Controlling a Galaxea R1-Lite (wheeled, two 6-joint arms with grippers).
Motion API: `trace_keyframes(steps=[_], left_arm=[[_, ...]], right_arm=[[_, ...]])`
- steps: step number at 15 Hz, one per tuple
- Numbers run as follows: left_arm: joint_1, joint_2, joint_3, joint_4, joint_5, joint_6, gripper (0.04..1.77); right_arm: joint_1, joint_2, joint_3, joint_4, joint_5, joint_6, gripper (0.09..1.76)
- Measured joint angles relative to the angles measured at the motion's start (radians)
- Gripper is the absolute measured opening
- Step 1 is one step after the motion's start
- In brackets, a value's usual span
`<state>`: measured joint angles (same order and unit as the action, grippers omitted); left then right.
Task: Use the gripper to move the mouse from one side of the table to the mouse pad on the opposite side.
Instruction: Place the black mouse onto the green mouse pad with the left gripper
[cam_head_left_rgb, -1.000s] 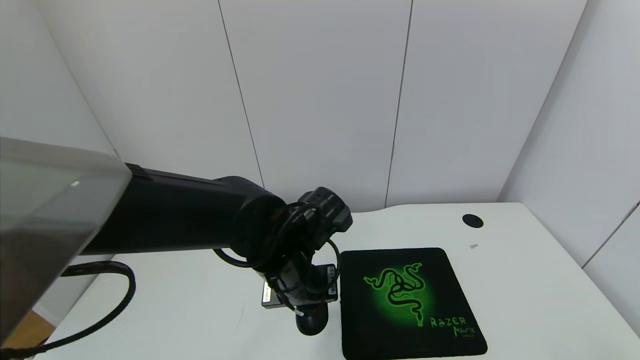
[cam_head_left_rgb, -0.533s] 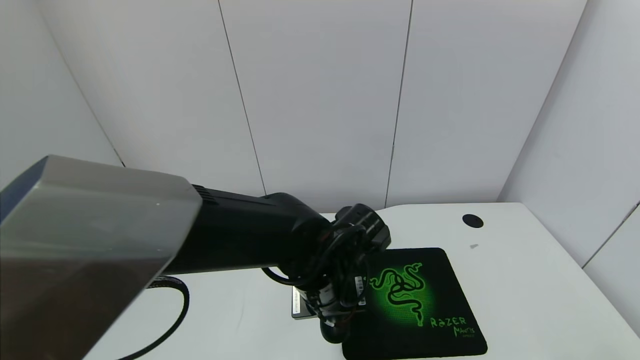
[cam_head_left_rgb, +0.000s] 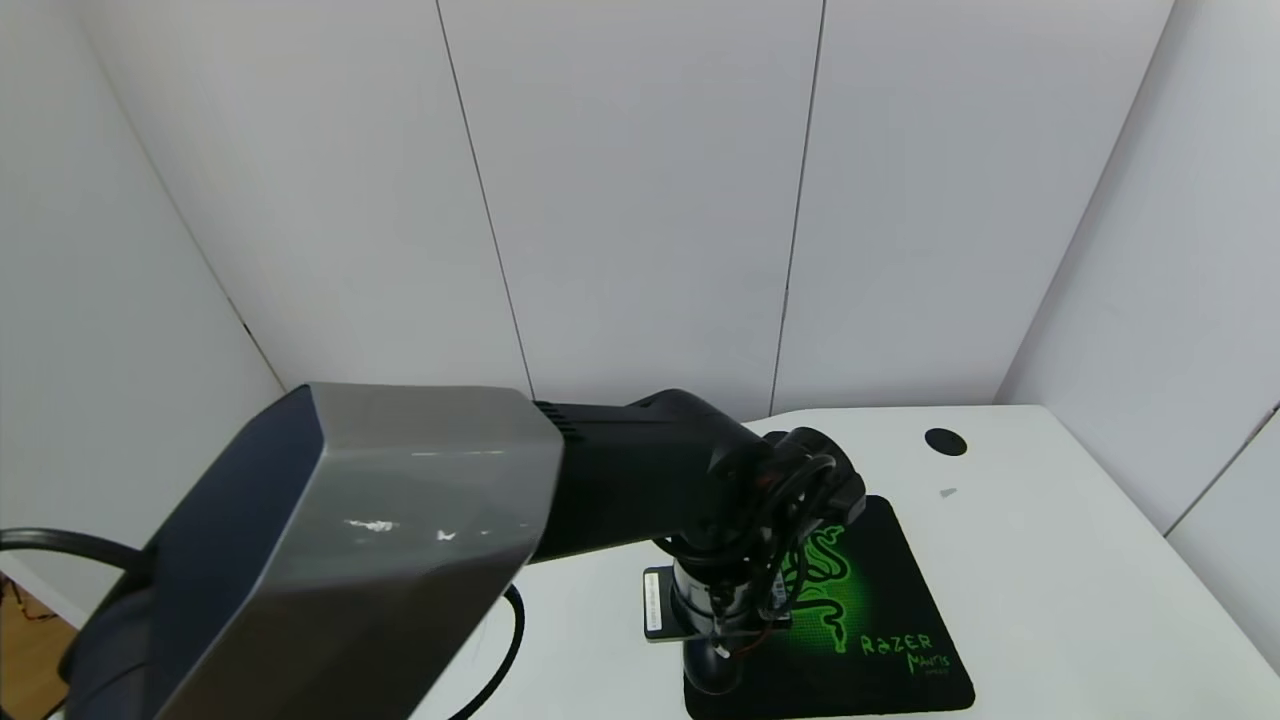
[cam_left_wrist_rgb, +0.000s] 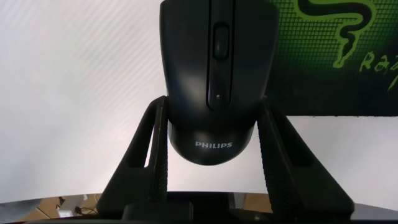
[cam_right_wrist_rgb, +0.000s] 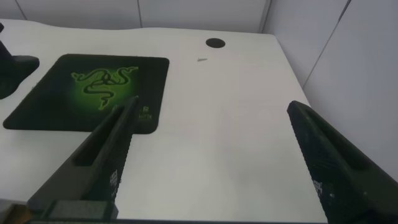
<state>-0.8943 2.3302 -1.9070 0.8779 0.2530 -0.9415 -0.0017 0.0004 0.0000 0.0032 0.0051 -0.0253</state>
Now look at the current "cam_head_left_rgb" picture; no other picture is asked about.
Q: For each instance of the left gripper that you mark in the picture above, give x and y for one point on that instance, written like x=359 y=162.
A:
x=657 y=601

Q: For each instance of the black computer mouse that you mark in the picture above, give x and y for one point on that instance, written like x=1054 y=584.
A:
x=712 y=668

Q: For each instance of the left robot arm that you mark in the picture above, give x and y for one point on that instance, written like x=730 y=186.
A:
x=380 y=560

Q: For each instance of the black green Razer mouse pad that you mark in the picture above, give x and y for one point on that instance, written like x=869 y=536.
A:
x=900 y=600

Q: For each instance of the black round desk grommet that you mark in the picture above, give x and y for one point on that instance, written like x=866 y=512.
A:
x=945 y=442

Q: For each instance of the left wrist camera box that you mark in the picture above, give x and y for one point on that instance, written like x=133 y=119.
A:
x=662 y=605

